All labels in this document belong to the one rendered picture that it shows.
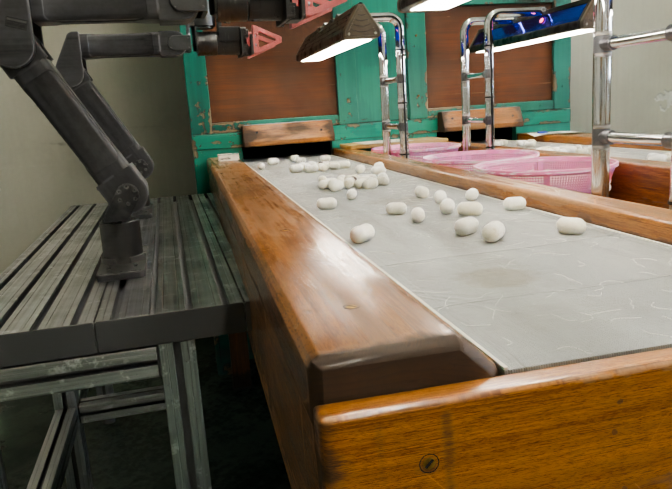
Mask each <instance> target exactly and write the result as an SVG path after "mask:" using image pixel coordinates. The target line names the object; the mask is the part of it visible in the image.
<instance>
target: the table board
mask: <svg viewBox="0 0 672 489"><path fill-rule="evenodd" d="M313 417H314V430H315V443H316V456H317V469H318V482H319V489H672V348H666V349H660V350H654V351H648V352H642V353H636V354H629V355H623V356H617V357H611V358H605V359H599V360H593V361H587V362H581V363H574V364H568V365H562V366H556V367H550V368H544V369H538V370H532V371H526V372H520V373H513V374H507V375H501V376H495V377H489V378H483V379H477V380H471V381H465V382H458V383H452V384H446V385H440V386H434V387H428V388H422V389H416V390H410V391H403V392H397V393H391V394H385V395H379V396H373V397H367V398H361V399H355V400H349V401H342V402H336V403H330V404H324V405H318V406H315V407H314V408H313Z"/></svg>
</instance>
